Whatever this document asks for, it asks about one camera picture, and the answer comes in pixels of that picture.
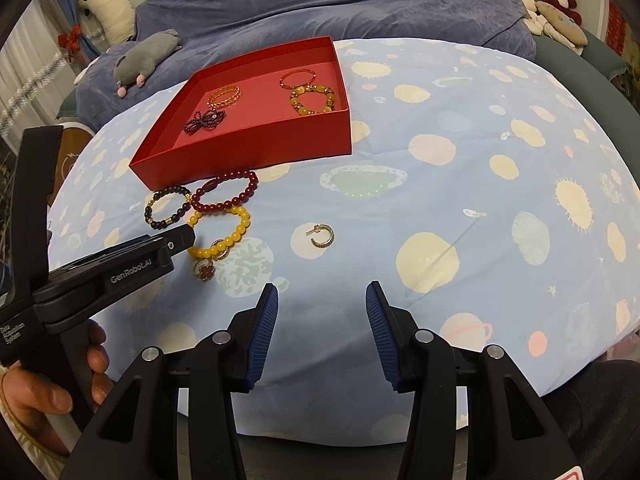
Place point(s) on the gold hoop earring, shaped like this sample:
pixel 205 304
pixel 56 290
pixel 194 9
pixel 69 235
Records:
pixel 321 236

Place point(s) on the dark garnet bead strand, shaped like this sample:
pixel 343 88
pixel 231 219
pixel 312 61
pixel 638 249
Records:
pixel 207 121

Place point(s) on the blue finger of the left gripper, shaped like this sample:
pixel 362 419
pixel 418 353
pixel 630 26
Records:
pixel 122 263

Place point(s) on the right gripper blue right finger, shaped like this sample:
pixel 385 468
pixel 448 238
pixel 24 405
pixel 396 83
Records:
pixel 417 361

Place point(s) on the red shallow cardboard box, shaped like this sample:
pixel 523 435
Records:
pixel 265 125

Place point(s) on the beige cookie plush cushion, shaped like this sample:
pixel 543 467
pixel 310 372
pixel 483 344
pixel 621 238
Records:
pixel 562 24

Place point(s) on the person left hand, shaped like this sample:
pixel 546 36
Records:
pixel 31 397

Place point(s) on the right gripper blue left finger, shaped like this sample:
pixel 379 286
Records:
pixel 226 362

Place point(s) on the blue grey blanket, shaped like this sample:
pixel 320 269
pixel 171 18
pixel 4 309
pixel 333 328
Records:
pixel 213 30

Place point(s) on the white sheep plush toy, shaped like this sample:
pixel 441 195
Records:
pixel 116 17

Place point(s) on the thin gold bangle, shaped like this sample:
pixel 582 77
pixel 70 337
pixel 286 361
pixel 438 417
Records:
pixel 300 77

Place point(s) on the grey mouse plush toy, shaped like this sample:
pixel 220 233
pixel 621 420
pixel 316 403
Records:
pixel 140 62

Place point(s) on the planet print blue sheet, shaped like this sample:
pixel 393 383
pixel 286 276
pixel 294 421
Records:
pixel 480 193

